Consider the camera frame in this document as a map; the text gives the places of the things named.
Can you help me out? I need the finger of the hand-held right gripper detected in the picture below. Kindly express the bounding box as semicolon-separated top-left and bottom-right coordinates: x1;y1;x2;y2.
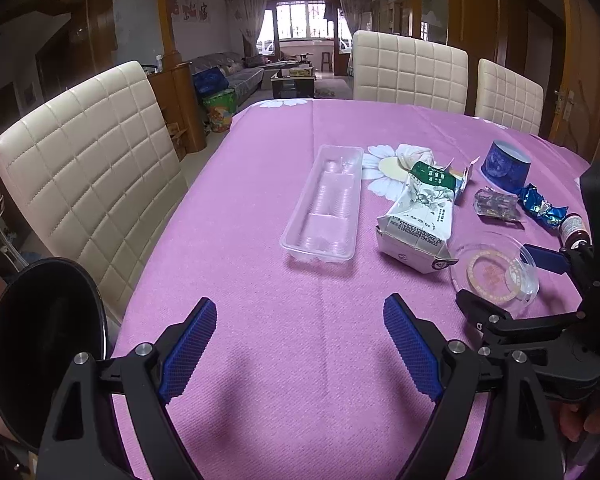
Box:
456;287;600;402
524;243;598;311

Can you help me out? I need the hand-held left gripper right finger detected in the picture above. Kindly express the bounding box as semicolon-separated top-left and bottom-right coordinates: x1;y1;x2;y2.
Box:
383;294;565;480

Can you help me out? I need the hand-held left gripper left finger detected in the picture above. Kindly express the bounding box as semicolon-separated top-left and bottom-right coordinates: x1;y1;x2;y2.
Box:
39;298;218;480

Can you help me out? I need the clear round plastic lid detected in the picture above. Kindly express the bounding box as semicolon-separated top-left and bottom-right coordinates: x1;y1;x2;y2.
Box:
450;232;541;318

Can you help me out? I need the blue foil wrapper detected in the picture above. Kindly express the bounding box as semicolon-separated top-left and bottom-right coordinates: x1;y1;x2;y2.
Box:
517;182;571;231

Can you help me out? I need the silver blister pack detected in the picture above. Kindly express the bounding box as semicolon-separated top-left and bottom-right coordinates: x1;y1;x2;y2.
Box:
474;187;526;225

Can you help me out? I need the blue paper cup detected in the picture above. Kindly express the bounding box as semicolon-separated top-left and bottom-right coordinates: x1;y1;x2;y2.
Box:
480;140;533;188

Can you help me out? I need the white green snack bag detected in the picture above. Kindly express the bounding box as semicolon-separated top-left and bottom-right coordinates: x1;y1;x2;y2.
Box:
376;157;481;275

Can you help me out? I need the black round trash bin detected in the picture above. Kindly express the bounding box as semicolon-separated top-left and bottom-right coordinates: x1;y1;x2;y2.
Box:
0;257;112;453

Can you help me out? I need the clear plastic tray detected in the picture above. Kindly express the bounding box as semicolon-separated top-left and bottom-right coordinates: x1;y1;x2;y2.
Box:
280;144;365;263

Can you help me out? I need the person's right hand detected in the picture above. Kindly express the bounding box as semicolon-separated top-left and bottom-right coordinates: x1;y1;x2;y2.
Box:
559;400;598;443

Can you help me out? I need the brown medicine bottle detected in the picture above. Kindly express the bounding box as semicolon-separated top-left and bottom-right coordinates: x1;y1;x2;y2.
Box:
560;214;591;251

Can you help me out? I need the purple floral tablecloth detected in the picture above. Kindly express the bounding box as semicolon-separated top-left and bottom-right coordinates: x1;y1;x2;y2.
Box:
107;97;600;480

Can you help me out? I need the brown wooden door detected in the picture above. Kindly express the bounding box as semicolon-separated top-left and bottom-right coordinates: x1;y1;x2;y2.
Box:
550;0;600;161

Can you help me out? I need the crumpled white tissue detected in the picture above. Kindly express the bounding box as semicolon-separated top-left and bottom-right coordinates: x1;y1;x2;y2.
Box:
395;144;433;168

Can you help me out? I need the large cream quilted chair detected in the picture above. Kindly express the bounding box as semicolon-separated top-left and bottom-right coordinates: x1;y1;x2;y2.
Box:
0;60;190;321

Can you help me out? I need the colourful printed bin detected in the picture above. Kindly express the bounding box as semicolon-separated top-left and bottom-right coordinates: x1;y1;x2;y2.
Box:
202;89;236;133

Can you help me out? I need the blue bag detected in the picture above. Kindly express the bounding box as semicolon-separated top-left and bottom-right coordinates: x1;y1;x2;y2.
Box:
192;69;229;96

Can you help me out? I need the grey sofa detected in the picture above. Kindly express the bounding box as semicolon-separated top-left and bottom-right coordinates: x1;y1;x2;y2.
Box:
189;51;267;106

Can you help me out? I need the dark coffee table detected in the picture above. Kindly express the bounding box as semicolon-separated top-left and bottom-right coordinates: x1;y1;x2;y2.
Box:
271;67;317;100

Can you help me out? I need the patterned sheer curtain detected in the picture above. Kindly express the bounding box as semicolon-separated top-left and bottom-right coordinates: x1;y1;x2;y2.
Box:
227;0;266;56
340;0;376;41

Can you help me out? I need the barred window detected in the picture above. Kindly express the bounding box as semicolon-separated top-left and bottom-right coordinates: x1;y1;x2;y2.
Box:
275;2;329;41

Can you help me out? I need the pink wall decoration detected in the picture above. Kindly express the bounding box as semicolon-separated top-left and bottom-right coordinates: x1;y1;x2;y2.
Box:
172;2;211;23

